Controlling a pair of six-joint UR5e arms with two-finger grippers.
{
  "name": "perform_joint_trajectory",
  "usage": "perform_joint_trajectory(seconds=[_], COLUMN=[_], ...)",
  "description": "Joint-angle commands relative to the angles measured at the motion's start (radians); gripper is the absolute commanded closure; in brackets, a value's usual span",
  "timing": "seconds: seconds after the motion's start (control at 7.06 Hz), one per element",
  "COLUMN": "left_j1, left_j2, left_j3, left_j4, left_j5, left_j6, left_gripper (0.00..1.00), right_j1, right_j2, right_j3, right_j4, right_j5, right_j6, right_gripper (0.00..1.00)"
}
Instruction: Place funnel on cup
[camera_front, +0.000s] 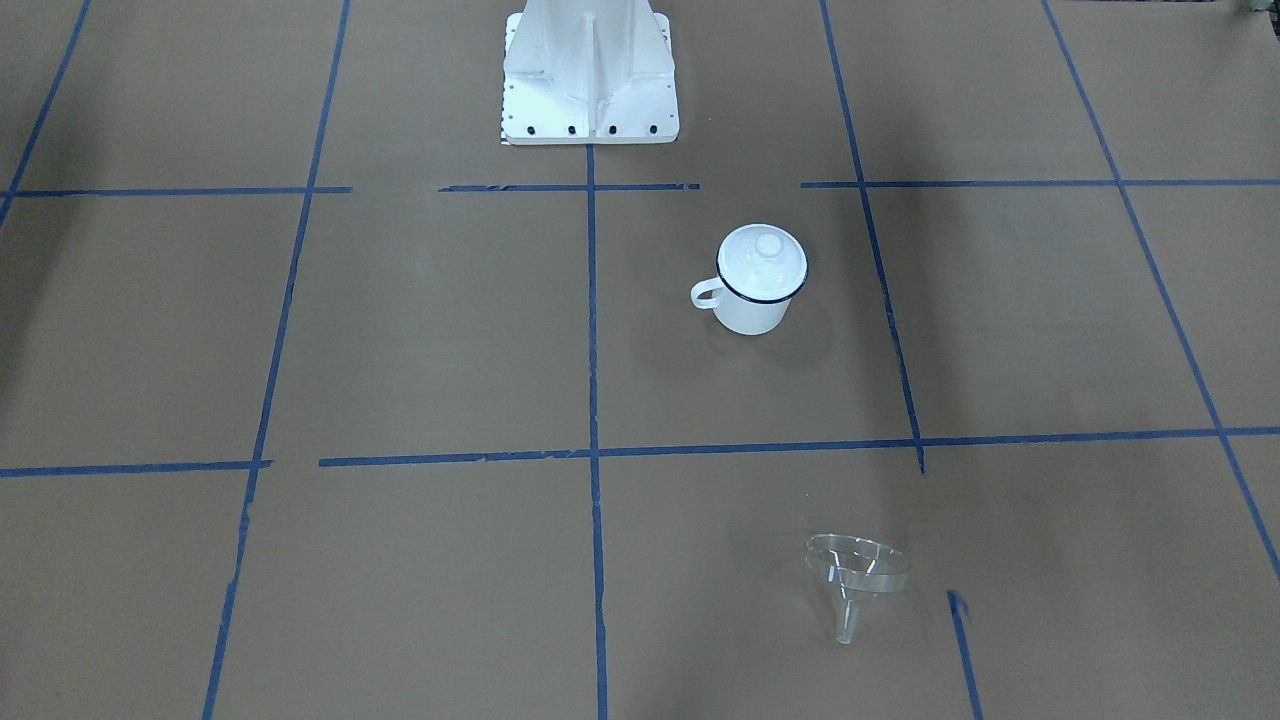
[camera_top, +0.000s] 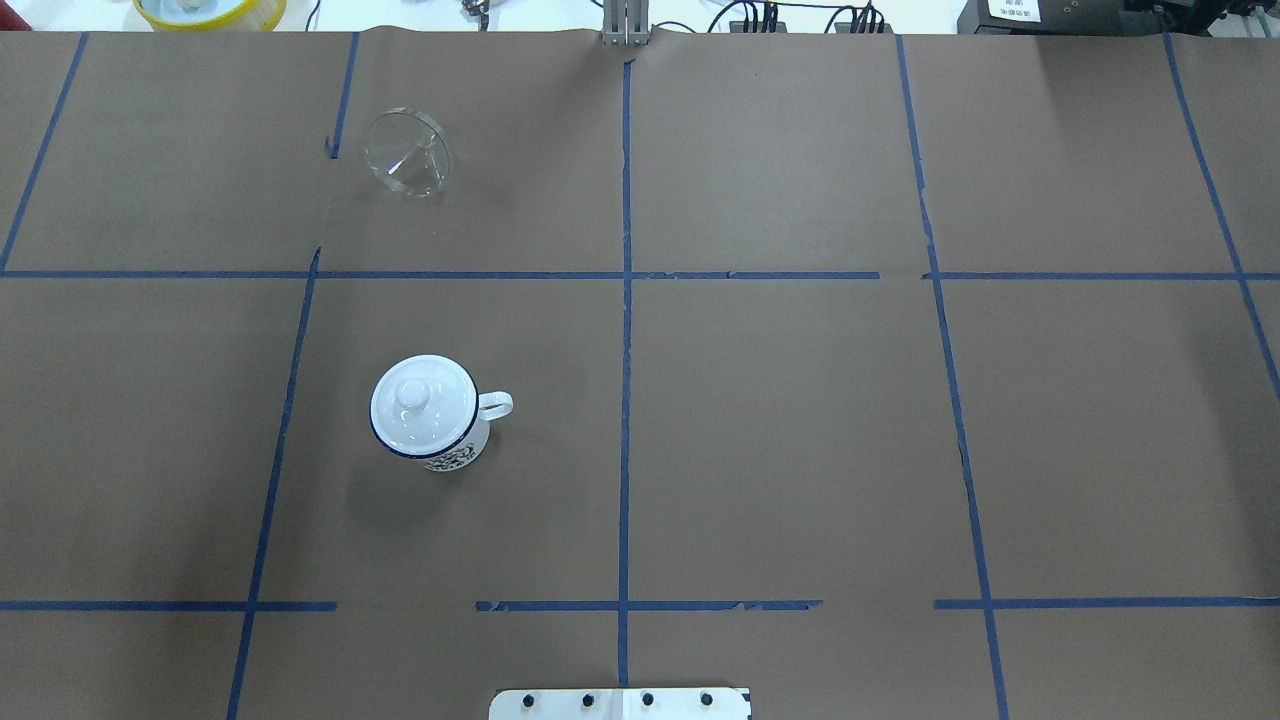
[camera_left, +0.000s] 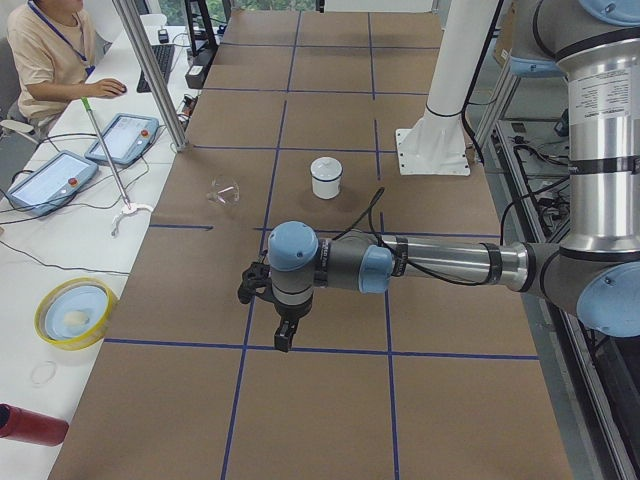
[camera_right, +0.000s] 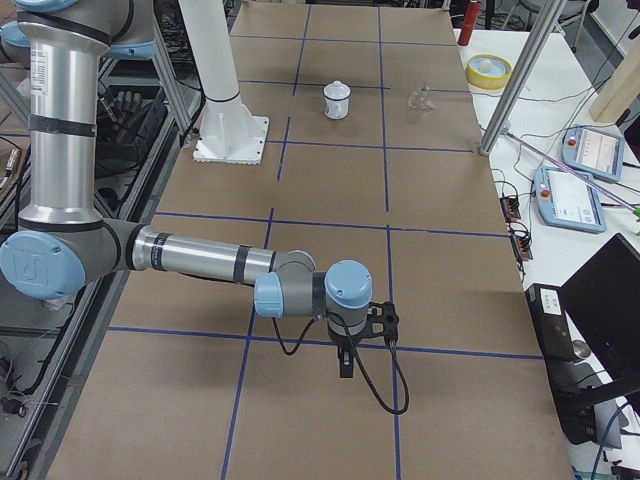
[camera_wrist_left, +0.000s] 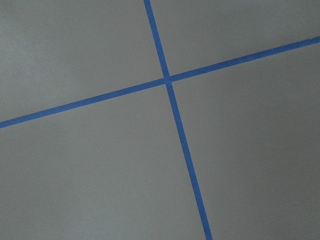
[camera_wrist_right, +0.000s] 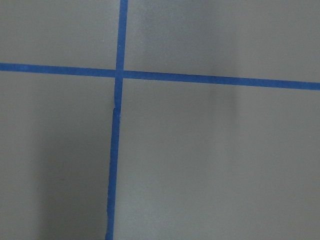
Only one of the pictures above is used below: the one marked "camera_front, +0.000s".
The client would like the white enamel cup lid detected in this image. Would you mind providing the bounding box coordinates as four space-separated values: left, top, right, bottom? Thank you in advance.
716 223 809 304

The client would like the white enamel cup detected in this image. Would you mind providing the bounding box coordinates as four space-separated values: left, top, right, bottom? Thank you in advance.
690 268 808 336

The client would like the clear plastic funnel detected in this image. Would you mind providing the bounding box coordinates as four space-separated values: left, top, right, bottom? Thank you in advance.
804 533 913 646

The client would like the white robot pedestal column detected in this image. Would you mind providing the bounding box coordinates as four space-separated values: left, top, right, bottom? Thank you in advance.
500 1 681 146

